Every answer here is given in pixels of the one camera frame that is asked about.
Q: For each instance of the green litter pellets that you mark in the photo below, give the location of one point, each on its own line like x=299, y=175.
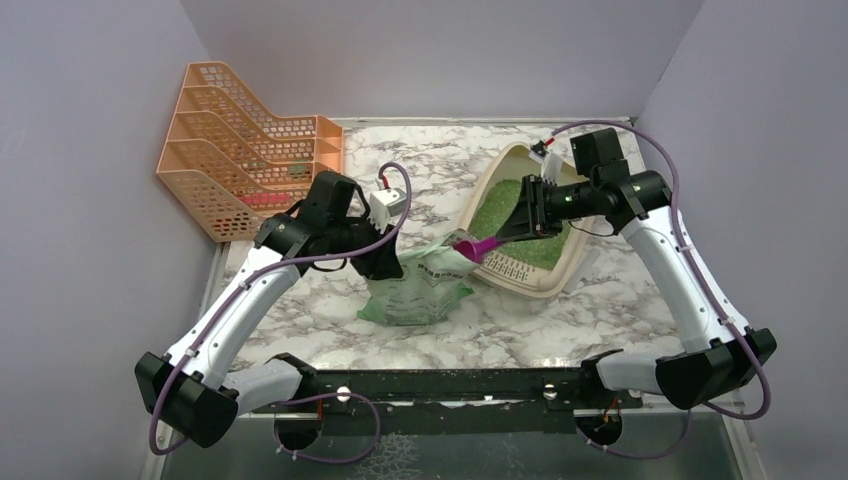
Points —
x=496, y=207

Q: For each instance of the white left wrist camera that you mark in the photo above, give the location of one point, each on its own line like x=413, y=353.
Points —
x=385, y=205

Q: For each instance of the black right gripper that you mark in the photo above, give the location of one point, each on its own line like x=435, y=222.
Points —
x=530, y=219

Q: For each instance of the beige plastic litter box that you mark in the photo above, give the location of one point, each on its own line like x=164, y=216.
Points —
x=502, y=271

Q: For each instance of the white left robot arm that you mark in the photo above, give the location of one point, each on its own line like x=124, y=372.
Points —
x=188, y=390

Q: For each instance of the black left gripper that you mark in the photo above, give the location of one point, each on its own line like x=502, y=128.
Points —
x=381, y=264

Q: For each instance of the orange mesh file rack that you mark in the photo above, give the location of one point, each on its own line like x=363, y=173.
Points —
x=231, y=162

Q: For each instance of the purple plastic litter scoop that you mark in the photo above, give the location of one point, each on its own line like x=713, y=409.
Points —
x=477, y=250

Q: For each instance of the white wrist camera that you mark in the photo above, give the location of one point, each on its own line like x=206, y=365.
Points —
x=551, y=163
x=385, y=205

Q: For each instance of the white bag sealing clip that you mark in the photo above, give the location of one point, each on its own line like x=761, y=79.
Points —
x=584, y=272

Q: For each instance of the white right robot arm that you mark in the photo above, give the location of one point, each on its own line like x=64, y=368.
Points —
x=721, y=351

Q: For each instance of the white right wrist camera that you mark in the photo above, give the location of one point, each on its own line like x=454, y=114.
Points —
x=551, y=163

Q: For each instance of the green litter bag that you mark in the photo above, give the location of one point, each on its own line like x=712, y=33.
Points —
x=433, y=283

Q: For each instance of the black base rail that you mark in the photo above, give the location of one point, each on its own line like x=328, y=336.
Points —
x=447, y=402

